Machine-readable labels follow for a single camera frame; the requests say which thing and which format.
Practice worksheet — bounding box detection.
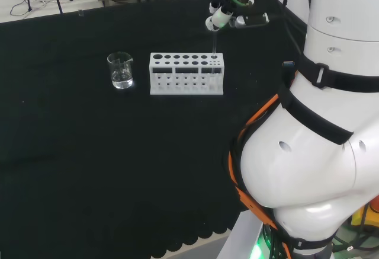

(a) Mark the clear glass rod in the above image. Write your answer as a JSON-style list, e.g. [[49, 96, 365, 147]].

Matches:
[[211, 30, 219, 73]]

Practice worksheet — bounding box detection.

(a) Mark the black bench cloth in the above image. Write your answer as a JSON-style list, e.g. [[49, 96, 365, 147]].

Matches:
[[0, 0, 309, 259]]

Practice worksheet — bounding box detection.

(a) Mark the yellow stop button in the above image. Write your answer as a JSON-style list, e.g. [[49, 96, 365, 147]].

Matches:
[[351, 194, 379, 231]]

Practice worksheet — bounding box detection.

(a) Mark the clear glass beaker with water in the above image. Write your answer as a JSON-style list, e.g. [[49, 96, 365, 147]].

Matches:
[[107, 52, 134, 91]]

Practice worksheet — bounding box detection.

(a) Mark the white test tube rack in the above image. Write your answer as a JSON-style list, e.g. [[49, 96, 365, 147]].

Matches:
[[149, 52, 225, 96]]

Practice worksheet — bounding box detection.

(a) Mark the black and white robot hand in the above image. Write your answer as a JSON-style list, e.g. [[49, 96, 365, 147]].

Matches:
[[205, 0, 271, 32]]

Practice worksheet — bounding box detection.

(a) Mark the orange cable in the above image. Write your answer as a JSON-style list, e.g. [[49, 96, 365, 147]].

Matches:
[[227, 92, 290, 259]]

